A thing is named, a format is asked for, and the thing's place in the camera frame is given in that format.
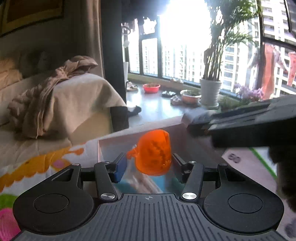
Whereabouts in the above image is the blue packet in box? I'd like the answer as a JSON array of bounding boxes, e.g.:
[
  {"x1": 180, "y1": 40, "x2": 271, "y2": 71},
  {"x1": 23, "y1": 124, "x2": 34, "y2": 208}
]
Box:
[{"x1": 114, "y1": 173, "x2": 184, "y2": 195}]

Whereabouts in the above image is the framed wall picture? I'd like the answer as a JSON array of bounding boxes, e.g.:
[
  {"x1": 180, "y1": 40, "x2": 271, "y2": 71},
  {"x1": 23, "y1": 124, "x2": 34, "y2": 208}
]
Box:
[{"x1": 1, "y1": 0, "x2": 65, "y2": 36}]

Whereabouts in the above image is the pink toy net scoop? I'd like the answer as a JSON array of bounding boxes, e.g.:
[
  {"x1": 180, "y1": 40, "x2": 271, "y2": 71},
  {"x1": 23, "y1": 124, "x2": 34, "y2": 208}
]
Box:
[{"x1": 0, "y1": 208, "x2": 21, "y2": 241}]

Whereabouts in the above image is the white potted palm plant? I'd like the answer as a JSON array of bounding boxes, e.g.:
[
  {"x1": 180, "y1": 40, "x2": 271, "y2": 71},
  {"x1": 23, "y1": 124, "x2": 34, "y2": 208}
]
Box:
[{"x1": 200, "y1": 1, "x2": 260, "y2": 109}]

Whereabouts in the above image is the brown crumpled blanket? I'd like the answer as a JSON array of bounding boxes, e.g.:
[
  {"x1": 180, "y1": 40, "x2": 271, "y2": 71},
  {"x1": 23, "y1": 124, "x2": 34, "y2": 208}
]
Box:
[{"x1": 8, "y1": 55, "x2": 98, "y2": 138}]

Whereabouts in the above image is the orange toy cup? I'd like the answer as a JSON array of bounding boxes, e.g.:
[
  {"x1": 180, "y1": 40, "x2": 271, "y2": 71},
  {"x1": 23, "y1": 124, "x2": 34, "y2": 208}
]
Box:
[{"x1": 126, "y1": 129, "x2": 171, "y2": 176}]

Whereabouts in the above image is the pink cardboard storage box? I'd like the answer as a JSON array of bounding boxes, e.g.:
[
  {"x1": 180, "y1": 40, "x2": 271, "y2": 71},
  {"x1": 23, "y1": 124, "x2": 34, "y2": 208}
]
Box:
[{"x1": 98, "y1": 118, "x2": 225, "y2": 195}]

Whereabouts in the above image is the beige bed sheet cover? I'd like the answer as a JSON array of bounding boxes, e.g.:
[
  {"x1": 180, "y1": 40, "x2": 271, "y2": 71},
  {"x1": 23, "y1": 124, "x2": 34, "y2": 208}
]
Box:
[{"x1": 1, "y1": 73, "x2": 128, "y2": 167}]

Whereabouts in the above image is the red plastic basin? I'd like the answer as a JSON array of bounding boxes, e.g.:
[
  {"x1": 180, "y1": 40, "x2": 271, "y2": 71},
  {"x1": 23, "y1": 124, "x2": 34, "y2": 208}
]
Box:
[{"x1": 142, "y1": 83, "x2": 161, "y2": 94}]

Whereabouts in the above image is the printed ruler play mat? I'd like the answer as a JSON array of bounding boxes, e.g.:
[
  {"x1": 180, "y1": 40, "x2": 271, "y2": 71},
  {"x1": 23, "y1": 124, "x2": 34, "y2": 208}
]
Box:
[{"x1": 1, "y1": 140, "x2": 295, "y2": 240}]

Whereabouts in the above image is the small brown flower pot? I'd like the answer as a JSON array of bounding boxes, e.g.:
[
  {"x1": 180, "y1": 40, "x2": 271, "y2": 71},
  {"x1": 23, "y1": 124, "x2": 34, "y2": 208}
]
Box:
[{"x1": 180, "y1": 90, "x2": 201, "y2": 104}]

